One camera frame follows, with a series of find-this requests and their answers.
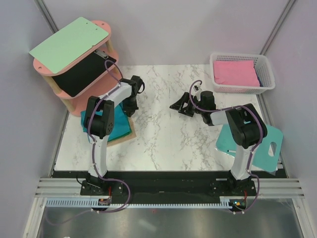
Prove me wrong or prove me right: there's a turquoise plastic board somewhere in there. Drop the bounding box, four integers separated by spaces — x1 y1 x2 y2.
215 125 283 173

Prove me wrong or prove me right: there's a black clipboard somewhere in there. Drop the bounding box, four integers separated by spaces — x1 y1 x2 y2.
52 50 117 97

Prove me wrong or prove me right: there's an aluminium rail frame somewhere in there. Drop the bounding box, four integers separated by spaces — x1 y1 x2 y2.
23 178 304 238

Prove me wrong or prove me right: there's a white plastic basket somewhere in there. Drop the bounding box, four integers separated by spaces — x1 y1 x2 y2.
210 52 275 95

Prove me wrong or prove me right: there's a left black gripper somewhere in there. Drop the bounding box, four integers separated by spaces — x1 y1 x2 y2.
122 95 138 119

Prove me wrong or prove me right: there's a white slotted cable duct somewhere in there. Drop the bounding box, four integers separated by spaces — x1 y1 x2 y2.
46 197 245 209

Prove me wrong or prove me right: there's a pink folded t shirt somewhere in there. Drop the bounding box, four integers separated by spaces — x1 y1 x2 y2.
212 60 259 87

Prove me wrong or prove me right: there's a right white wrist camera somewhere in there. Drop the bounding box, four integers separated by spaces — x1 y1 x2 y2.
194 85 202 101

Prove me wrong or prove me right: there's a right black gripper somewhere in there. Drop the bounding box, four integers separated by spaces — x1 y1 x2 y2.
170 92 205 117

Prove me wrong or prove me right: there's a blue folded cloth in basket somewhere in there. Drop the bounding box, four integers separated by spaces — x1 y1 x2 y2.
255 70 263 87

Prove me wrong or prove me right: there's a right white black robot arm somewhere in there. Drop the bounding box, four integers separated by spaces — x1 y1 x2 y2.
169 91 267 196

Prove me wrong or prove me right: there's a teal t shirt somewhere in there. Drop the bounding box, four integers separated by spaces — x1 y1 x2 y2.
80 104 132 142

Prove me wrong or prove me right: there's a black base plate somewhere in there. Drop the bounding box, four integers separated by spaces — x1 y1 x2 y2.
51 170 288 205

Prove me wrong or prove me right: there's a pink three-tier wooden shelf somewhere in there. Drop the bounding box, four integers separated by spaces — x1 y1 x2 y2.
29 17 120 117

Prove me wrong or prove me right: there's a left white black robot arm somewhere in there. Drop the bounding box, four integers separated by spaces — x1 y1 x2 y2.
80 75 145 196

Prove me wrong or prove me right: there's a light green clipboard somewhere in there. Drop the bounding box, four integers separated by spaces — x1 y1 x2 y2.
29 17 111 76

